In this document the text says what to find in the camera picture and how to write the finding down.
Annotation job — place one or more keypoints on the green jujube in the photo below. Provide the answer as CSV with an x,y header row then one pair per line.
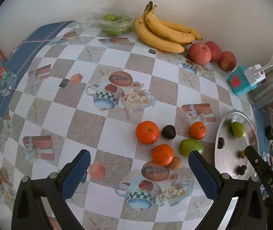
x,y
238,129

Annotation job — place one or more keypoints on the top yellow banana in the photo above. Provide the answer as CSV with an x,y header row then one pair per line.
x,y
182,28

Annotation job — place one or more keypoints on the checkered printed tablecloth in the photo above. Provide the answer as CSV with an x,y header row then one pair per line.
x,y
83,92

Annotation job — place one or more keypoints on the large green mango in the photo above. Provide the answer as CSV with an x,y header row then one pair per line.
x,y
188,145

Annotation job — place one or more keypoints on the middle yellow banana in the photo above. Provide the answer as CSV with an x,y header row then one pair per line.
x,y
164,32

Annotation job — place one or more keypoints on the bottom yellow banana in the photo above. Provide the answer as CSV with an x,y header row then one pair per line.
x,y
146,36

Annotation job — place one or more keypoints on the blue tablecloth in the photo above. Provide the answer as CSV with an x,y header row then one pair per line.
x,y
20,61

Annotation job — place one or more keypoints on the dark plum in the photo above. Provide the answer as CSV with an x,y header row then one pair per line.
x,y
221,143
169,132
241,170

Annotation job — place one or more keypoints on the red apple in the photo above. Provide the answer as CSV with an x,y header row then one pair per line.
x,y
227,61
215,50

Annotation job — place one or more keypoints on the red apple middle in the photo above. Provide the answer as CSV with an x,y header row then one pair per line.
x,y
215,50

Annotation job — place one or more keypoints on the pink apple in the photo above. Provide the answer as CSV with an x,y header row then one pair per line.
x,y
200,53

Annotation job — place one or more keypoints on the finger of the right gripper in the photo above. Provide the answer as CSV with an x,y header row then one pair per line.
x,y
264,172

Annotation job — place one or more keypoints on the yellow banana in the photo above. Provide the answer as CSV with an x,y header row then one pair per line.
x,y
146,36
164,32
182,28

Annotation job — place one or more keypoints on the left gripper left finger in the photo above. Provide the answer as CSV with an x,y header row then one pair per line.
x,y
29,211

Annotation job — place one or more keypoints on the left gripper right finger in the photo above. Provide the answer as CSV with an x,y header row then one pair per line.
x,y
221,188

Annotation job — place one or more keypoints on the teal plastic box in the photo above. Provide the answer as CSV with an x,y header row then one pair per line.
x,y
238,81

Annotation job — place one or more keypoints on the orange tangerine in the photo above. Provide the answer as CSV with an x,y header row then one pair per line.
x,y
147,132
163,155
197,131

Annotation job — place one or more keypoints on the red apple right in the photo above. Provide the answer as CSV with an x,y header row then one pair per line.
x,y
227,61

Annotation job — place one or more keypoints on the clear bag of green fruits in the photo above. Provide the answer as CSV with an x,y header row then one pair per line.
x,y
107,22

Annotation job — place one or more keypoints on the steel round basin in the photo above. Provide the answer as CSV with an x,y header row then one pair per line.
x,y
227,160

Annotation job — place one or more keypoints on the steel thermos jug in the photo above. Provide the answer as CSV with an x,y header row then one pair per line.
x,y
262,95

